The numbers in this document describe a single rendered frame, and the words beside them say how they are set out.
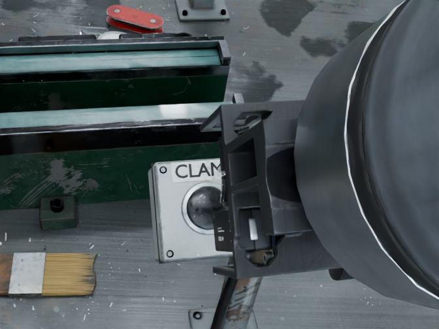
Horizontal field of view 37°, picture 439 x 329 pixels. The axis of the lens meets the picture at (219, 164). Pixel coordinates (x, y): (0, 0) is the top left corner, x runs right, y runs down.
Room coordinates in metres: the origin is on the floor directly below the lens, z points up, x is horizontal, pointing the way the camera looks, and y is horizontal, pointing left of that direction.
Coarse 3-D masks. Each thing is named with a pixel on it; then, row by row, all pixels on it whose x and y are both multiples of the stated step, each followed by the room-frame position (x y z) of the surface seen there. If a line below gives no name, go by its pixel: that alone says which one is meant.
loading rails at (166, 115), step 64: (0, 64) 0.53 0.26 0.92; (64, 64) 0.55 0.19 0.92; (128, 64) 0.57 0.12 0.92; (192, 64) 0.59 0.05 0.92; (0, 128) 0.43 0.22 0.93; (64, 128) 0.44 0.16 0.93; (128, 128) 0.46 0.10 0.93; (192, 128) 0.48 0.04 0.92; (0, 192) 0.42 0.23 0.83; (64, 192) 0.44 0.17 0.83; (128, 192) 0.46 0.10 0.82
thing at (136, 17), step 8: (112, 8) 0.79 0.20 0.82; (120, 8) 0.79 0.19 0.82; (128, 8) 0.80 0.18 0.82; (112, 16) 0.77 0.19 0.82; (120, 16) 0.77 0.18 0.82; (128, 16) 0.78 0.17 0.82; (136, 16) 0.78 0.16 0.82; (144, 16) 0.78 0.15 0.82; (152, 16) 0.79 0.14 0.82; (112, 24) 0.77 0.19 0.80; (120, 24) 0.77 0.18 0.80; (128, 24) 0.78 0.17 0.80; (136, 24) 0.76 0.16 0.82; (144, 24) 0.77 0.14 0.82; (152, 24) 0.77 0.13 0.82; (160, 24) 0.77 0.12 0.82; (136, 32) 0.76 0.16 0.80; (144, 32) 0.77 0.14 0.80; (152, 32) 0.77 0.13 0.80; (160, 32) 0.77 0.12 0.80
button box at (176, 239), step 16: (192, 160) 0.30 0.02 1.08; (208, 160) 0.30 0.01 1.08; (160, 176) 0.28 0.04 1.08; (176, 176) 0.29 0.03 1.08; (192, 176) 0.29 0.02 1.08; (208, 176) 0.29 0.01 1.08; (160, 192) 0.28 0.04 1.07; (176, 192) 0.28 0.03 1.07; (192, 192) 0.28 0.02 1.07; (160, 208) 0.27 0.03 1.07; (176, 208) 0.27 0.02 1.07; (160, 224) 0.26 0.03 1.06; (176, 224) 0.26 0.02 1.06; (192, 224) 0.26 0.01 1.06; (160, 240) 0.25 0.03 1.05; (176, 240) 0.25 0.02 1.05; (192, 240) 0.25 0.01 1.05; (208, 240) 0.26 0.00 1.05; (160, 256) 0.24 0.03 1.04; (176, 256) 0.24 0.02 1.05; (192, 256) 0.24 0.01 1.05; (208, 256) 0.25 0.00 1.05; (224, 256) 0.25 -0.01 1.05
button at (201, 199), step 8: (200, 192) 0.28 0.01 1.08; (208, 192) 0.28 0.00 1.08; (216, 192) 0.28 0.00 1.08; (192, 200) 0.27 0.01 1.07; (200, 200) 0.27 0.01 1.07; (208, 200) 0.27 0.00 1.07; (216, 200) 0.28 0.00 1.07; (192, 208) 0.27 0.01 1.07; (200, 208) 0.27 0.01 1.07; (208, 208) 0.27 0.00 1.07; (216, 208) 0.27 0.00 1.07; (224, 208) 0.27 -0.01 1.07; (192, 216) 0.26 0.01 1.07; (200, 216) 0.26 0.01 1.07; (208, 216) 0.27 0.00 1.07; (200, 224) 0.26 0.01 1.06; (208, 224) 0.26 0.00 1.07
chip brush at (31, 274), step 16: (0, 256) 0.35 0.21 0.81; (16, 256) 0.36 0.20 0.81; (32, 256) 0.36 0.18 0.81; (48, 256) 0.36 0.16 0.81; (64, 256) 0.37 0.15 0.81; (80, 256) 0.37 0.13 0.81; (96, 256) 0.38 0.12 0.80; (0, 272) 0.33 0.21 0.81; (16, 272) 0.34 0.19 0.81; (32, 272) 0.34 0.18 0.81; (48, 272) 0.34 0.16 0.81; (64, 272) 0.35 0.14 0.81; (80, 272) 0.35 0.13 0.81; (0, 288) 0.32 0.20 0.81; (16, 288) 0.32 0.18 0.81; (32, 288) 0.32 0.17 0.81; (48, 288) 0.33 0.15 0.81; (64, 288) 0.33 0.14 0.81; (80, 288) 0.33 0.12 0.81
